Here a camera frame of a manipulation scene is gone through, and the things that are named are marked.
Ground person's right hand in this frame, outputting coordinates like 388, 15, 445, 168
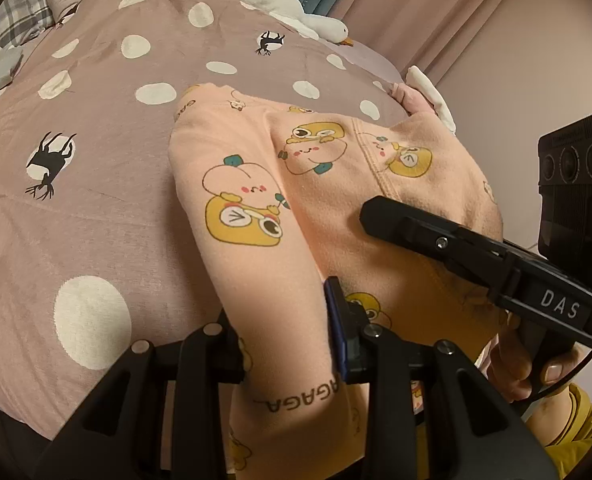
486, 325, 585, 404

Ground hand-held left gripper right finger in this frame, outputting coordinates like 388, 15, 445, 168
323, 276, 559, 480

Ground pink cloth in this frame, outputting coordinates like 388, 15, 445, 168
388, 82, 439, 122

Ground person's right forearm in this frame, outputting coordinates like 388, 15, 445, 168
523, 382, 592, 471

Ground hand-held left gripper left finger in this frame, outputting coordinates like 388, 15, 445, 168
33, 307, 249, 480

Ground pink curtain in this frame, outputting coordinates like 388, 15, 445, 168
328, 0, 533, 86

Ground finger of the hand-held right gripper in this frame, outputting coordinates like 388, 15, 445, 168
360, 196, 523, 307

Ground pink cartoon print pants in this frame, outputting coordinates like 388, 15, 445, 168
168, 82, 507, 476

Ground black cable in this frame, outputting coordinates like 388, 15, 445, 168
520, 349, 592, 417

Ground polka dot blanket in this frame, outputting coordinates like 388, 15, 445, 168
0, 0, 411, 441

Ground white cloth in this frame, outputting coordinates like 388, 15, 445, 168
403, 65, 458, 134

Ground white goose plush toy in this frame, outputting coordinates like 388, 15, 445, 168
166, 0, 355, 49

